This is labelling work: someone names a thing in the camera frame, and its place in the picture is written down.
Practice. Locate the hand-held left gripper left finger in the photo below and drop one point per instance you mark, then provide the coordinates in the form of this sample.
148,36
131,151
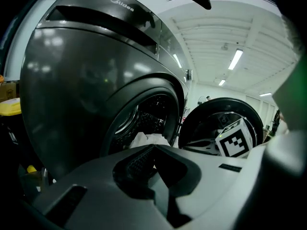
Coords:
96,188

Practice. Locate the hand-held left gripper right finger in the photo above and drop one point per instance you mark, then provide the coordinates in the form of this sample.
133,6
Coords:
211,183

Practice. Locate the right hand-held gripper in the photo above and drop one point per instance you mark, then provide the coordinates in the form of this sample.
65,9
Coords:
235,144

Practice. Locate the cream white clothes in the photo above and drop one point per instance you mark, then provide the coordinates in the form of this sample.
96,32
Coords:
153,140

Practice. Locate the black washing machine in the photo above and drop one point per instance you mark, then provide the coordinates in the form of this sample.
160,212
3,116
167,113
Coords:
84,68

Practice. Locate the round black washer door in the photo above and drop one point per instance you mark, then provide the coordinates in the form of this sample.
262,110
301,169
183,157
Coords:
204,114

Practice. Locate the grey standing fan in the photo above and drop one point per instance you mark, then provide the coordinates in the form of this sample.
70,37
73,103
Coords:
200,100

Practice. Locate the short ceiling light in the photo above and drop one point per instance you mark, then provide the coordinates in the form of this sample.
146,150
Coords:
222,82

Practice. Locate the small yellow cap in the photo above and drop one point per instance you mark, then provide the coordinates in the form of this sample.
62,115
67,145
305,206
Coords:
31,168

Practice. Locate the person's grey sweatshirt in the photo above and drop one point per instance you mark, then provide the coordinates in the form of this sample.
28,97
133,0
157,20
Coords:
295,92

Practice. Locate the long ceiling light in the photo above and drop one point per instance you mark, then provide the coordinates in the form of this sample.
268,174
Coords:
235,59

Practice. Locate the black bin yellow lid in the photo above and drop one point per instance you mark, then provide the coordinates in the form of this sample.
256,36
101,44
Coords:
9,109

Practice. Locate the orange cloth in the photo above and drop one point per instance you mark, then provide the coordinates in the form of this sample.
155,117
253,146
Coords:
1,78

